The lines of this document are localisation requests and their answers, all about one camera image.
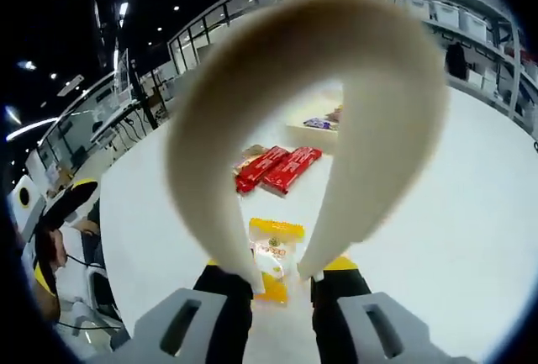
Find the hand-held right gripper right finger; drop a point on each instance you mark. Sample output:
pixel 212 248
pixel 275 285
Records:
pixel 378 330

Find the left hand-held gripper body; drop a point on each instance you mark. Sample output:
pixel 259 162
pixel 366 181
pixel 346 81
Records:
pixel 35 212

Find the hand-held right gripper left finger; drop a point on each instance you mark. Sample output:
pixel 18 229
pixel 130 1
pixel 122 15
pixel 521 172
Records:
pixel 185 330

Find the yellow food packet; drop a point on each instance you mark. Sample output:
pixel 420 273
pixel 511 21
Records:
pixel 273 254

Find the white food tongs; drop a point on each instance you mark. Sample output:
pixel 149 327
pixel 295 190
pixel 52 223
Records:
pixel 235 86

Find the cream food container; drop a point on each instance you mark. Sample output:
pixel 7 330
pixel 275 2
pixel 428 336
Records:
pixel 311 139

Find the white plastic chair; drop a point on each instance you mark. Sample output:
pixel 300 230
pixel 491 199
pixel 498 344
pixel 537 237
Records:
pixel 84 250

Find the white background desk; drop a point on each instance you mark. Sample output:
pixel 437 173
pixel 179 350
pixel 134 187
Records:
pixel 113 122

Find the black tripod stand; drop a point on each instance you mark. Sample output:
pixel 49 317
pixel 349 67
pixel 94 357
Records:
pixel 140 95

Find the short ceiling strip light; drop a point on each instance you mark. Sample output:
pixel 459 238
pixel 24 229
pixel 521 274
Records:
pixel 123 13

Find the white cardboard box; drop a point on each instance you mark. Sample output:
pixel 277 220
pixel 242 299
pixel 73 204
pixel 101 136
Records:
pixel 483 80

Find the black bag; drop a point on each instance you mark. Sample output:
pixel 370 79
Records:
pixel 456 61

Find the grey metal shelf rack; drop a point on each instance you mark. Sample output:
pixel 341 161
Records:
pixel 516 78

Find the row of white storage bins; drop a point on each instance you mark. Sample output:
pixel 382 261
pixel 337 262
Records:
pixel 445 13

